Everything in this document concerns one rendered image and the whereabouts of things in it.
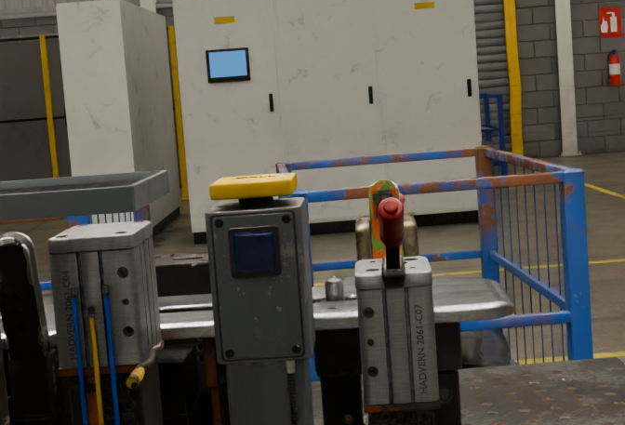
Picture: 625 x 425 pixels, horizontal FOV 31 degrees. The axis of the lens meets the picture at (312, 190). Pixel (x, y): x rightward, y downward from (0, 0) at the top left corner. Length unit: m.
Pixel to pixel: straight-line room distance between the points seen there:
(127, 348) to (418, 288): 0.26
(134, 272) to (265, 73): 8.05
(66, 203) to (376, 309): 0.31
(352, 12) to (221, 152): 1.53
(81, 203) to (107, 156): 8.30
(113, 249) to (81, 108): 8.14
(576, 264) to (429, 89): 6.11
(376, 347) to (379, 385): 0.03
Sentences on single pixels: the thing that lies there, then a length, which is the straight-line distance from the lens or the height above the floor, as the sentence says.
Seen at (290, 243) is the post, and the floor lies 1.11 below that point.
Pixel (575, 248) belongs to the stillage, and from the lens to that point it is 3.08.
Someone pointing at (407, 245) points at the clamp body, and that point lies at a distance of 1.31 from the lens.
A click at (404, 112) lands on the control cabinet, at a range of 9.08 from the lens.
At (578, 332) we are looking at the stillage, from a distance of 3.13.
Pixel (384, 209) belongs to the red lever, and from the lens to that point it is 0.85.
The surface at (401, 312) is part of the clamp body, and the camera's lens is 0.97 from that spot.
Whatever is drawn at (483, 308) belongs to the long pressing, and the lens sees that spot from 1.10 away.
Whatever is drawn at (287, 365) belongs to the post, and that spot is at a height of 1.03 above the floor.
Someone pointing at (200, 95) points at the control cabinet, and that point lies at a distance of 9.02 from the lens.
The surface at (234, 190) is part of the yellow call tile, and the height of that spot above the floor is 1.15.
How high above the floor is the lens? 1.23
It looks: 5 degrees down
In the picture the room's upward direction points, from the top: 4 degrees counter-clockwise
